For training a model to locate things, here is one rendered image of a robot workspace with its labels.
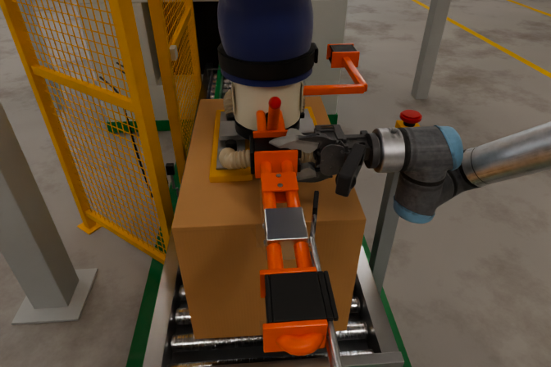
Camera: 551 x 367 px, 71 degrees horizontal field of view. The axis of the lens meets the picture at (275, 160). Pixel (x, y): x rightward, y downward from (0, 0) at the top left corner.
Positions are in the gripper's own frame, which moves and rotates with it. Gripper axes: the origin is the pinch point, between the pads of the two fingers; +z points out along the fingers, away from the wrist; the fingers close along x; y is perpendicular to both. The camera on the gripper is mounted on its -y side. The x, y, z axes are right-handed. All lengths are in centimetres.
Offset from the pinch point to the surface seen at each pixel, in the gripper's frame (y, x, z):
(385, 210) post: 47, -58, -46
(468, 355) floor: 22, -121, -85
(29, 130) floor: 237, -122, 191
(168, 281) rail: 23, -62, 33
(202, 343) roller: 4, -67, 21
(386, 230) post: 46, -68, -48
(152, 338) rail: 3, -62, 35
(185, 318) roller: 12, -67, 27
